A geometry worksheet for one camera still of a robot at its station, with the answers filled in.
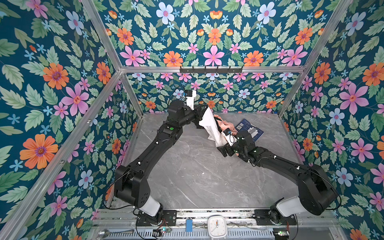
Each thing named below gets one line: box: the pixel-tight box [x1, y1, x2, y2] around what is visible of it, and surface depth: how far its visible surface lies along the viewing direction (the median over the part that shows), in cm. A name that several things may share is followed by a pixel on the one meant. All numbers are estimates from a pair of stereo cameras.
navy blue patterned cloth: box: [235, 118, 265, 143], surface depth 110 cm
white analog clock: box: [207, 214, 228, 239], surface depth 70 cm
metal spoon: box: [97, 229, 135, 239], surface depth 70 cm
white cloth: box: [199, 106, 227, 148], surface depth 83 cm
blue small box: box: [185, 219, 193, 233], surface depth 73 cm
